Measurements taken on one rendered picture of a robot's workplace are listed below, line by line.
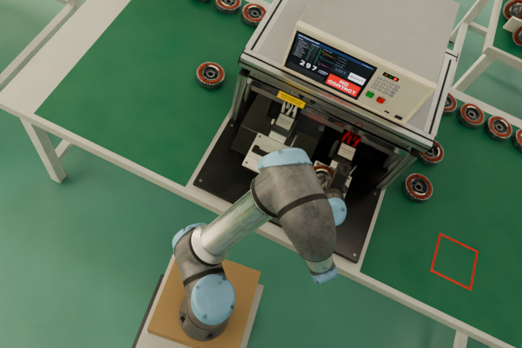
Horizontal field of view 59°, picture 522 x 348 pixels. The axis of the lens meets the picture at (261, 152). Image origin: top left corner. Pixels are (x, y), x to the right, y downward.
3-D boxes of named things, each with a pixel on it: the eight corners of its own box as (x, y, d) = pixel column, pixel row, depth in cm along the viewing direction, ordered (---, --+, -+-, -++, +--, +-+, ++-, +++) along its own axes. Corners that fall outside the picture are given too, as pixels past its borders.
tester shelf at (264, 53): (426, 154, 150) (433, 147, 147) (237, 64, 153) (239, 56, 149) (452, 60, 172) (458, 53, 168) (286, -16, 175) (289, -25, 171)
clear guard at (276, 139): (299, 181, 145) (304, 172, 140) (230, 147, 146) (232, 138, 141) (332, 105, 161) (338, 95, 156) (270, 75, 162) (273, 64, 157)
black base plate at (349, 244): (356, 264, 163) (358, 262, 161) (193, 185, 166) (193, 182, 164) (390, 158, 186) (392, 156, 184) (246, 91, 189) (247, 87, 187)
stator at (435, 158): (413, 161, 187) (417, 158, 184) (414, 138, 192) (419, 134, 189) (439, 169, 188) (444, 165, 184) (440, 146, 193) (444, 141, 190)
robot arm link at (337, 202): (312, 210, 133) (339, 196, 131) (313, 199, 144) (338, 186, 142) (325, 233, 134) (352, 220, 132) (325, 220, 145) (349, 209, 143)
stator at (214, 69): (217, 93, 185) (217, 88, 182) (191, 82, 185) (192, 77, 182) (227, 73, 191) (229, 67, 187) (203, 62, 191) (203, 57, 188)
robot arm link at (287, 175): (175, 292, 127) (303, 200, 94) (161, 241, 133) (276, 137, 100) (210, 284, 135) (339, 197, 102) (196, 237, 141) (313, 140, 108)
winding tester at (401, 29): (403, 126, 148) (436, 89, 130) (280, 68, 150) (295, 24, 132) (429, 44, 167) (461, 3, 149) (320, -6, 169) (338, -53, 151)
